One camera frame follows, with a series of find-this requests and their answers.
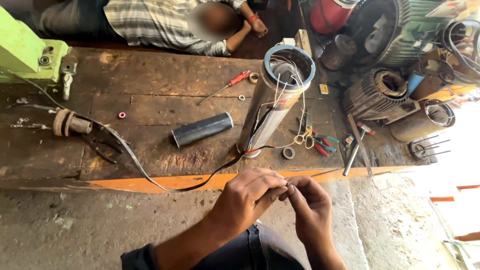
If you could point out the person's right hand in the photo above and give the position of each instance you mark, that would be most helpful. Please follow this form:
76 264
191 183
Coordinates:
311 210

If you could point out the person's left hand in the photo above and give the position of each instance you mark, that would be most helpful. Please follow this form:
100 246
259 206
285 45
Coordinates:
240 204

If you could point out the person's dark trousers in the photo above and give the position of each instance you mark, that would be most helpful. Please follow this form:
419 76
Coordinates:
240 249

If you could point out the grey tape roll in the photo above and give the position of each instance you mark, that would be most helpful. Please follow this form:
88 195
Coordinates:
288 152

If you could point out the red and teal pliers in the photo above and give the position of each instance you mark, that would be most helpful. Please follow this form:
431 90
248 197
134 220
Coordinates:
320 142

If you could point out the steel hammer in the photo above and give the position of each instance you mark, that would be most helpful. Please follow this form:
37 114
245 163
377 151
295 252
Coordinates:
356 148

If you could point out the flat metal bar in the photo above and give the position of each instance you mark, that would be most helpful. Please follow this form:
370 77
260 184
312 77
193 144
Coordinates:
359 144

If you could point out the black cylindrical sleeve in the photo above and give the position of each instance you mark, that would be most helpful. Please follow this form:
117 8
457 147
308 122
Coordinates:
202 129

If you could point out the wooden workbench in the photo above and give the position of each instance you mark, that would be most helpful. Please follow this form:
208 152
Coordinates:
168 123

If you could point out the steel submersible motor stator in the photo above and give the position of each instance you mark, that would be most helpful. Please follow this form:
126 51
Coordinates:
275 101

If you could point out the small yellow box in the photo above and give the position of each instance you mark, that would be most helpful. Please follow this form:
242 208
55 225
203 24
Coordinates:
323 89

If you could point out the round plate with rods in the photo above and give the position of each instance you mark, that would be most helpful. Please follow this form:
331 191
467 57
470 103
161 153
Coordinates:
422 148

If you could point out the beige tape roll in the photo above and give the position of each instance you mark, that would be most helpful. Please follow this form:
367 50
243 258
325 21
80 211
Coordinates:
254 77

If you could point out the finned grey motor housing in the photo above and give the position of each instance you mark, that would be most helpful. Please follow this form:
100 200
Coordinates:
375 93

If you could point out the rusty cylindrical motor casing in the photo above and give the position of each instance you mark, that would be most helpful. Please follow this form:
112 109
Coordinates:
423 120

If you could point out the dark metal canister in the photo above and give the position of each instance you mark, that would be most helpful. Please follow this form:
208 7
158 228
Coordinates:
338 51

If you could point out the red wristband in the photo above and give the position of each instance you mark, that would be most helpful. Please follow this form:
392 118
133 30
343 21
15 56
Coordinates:
253 17

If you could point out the rusty spool winder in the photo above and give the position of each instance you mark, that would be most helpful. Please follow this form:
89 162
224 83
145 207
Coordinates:
69 123

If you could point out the red gas cylinder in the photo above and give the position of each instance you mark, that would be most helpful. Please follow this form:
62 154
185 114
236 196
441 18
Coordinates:
330 15

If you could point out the large green electric motor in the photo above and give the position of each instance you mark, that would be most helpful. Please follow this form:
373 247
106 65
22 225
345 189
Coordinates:
405 32

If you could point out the green machine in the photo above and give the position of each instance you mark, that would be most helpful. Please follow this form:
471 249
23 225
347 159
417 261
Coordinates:
28 56

